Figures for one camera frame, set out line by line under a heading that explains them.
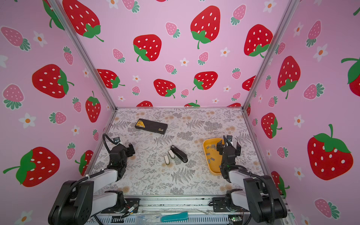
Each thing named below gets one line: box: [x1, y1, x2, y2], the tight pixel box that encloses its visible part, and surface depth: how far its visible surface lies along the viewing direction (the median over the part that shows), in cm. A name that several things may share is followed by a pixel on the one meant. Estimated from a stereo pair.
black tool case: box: [135, 118, 168, 135], surface depth 109 cm
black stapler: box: [170, 144, 188, 164], surface depth 92 cm
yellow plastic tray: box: [202, 137, 225, 175], surface depth 95 cm
